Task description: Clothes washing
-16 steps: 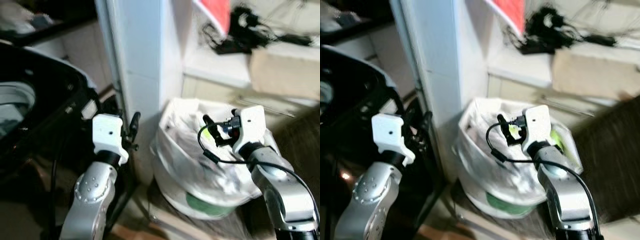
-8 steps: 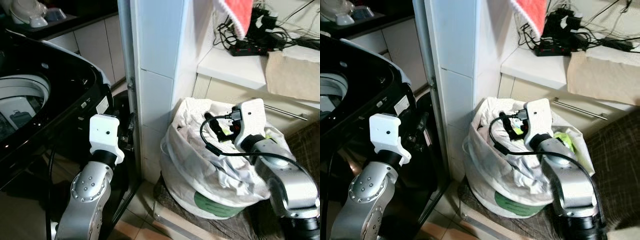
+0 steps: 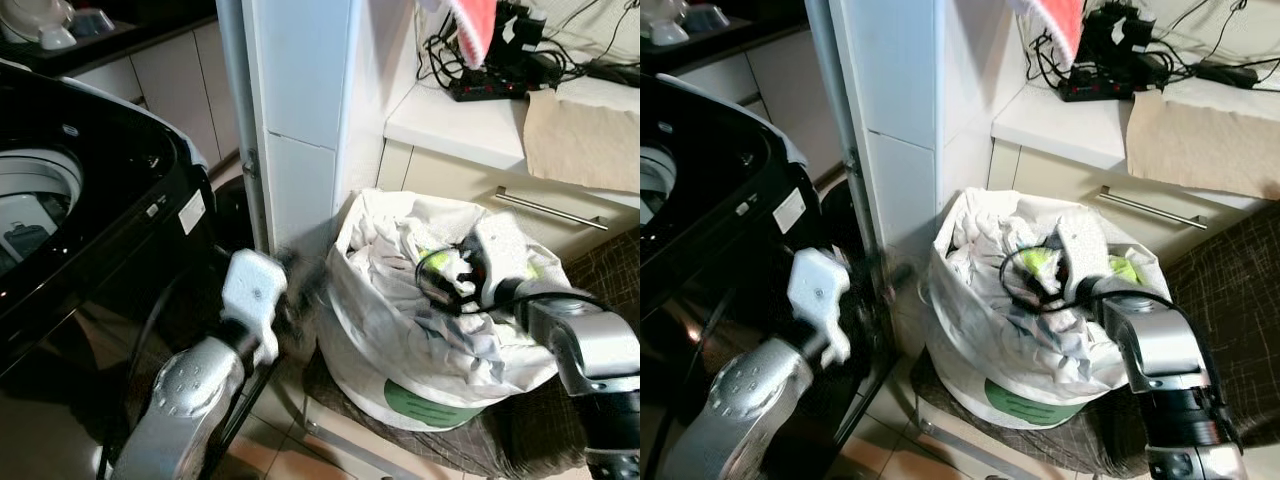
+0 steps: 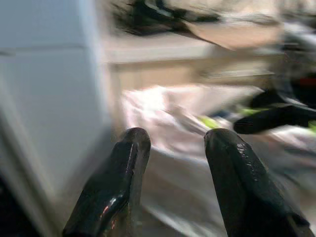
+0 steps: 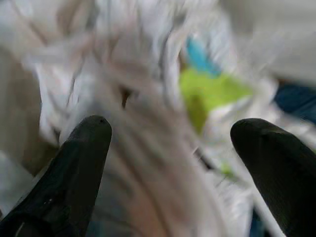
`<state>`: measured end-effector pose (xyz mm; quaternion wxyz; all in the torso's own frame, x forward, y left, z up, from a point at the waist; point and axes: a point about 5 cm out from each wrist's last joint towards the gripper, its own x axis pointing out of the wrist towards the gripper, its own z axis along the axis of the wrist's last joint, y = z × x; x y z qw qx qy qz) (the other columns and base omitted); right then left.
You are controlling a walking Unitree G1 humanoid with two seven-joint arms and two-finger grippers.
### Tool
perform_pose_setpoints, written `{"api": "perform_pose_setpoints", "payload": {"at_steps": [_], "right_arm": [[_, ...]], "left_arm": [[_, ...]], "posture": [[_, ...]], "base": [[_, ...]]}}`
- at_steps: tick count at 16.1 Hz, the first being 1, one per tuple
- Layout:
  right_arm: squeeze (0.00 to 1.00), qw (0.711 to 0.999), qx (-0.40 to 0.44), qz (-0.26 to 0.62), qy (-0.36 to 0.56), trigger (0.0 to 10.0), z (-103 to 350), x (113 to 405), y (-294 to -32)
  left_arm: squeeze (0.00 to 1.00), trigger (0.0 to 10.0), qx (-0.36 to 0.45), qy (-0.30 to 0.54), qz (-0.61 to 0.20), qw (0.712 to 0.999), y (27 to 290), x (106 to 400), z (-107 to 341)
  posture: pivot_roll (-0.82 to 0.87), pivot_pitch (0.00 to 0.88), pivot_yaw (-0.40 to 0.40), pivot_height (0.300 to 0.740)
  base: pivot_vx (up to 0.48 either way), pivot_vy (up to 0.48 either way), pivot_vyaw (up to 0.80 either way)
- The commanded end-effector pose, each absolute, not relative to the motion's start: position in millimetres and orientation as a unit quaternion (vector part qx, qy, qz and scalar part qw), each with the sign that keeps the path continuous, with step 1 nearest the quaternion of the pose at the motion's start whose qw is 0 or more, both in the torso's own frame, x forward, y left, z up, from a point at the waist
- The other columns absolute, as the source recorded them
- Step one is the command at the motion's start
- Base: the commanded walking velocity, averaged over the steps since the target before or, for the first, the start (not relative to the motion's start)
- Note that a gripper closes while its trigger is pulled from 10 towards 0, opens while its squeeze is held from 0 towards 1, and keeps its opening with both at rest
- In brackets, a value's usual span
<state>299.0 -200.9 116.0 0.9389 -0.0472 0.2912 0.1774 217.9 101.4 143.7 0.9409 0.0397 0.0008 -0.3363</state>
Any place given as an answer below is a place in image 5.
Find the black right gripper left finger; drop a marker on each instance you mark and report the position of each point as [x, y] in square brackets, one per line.
[66, 177]

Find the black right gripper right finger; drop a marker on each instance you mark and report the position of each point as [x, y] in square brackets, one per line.
[284, 168]

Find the dark blue cloth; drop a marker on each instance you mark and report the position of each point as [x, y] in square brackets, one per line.
[296, 98]

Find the lime green cloth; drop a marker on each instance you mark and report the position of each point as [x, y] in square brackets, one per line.
[209, 96]

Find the white crumpled garment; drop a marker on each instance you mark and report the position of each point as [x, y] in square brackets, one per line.
[138, 103]

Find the bright blue cloth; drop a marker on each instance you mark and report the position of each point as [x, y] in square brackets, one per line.
[200, 58]

